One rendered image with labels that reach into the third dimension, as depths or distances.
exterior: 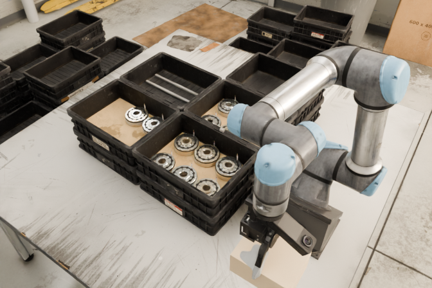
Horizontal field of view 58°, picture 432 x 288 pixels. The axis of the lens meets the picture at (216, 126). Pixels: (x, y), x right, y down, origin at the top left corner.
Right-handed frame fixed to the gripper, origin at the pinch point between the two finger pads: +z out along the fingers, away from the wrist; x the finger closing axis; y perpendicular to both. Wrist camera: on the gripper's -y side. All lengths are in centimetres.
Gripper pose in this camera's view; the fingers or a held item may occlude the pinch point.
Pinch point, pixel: (270, 257)
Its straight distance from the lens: 103.4
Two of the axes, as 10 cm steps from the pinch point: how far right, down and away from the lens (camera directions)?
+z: 0.1, 7.5, 6.7
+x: -5.6, 5.5, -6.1
